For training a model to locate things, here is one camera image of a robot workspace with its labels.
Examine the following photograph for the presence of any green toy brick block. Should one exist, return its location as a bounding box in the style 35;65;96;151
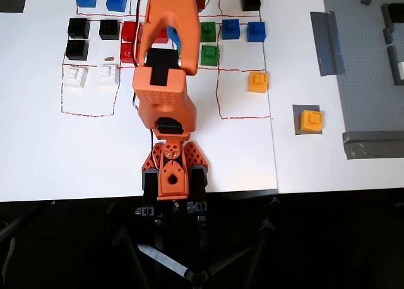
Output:
200;44;220;66
199;21;217;43

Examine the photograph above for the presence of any grey studded baseplate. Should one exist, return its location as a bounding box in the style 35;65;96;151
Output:
320;0;404;134

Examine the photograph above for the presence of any yellow toy brick block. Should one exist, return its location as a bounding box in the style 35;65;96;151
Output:
299;110;324;134
247;71;269;93

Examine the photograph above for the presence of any black tripod stand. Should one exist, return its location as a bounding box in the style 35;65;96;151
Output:
110;197;282;289

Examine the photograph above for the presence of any wide crumpled grey tape strip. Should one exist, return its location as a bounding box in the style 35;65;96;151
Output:
342;130;404;160

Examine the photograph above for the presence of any long grey tape strip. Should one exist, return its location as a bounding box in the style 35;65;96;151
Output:
309;10;347;78

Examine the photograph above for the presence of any grey square tape marker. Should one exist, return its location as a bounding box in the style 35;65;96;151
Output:
292;104;323;136

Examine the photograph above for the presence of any black toy brick block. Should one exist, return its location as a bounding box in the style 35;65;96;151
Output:
241;0;261;12
98;19;121;40
67;17;91;39
65;38;90;61

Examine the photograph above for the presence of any long grey brick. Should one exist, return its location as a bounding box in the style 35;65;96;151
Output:
387;45;404;86

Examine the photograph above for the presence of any black table clamp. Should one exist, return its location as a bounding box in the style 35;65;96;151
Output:
141;168;158;217
186;164;209;214

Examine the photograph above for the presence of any red toy brick block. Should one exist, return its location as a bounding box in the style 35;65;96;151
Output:
153;28;169;44
119;42;140;64
121;20;143;43

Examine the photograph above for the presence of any dark grey brick wall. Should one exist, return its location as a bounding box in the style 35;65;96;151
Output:
381;3;404;30

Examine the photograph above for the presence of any dark tape patch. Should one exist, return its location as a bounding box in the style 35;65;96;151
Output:
0;0;28;14

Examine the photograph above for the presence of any black metal leg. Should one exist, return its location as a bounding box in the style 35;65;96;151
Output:
0;203;42;242

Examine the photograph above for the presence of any white toy brick block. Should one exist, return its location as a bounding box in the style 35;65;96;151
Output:
61;65;88;88
97;64;120;86

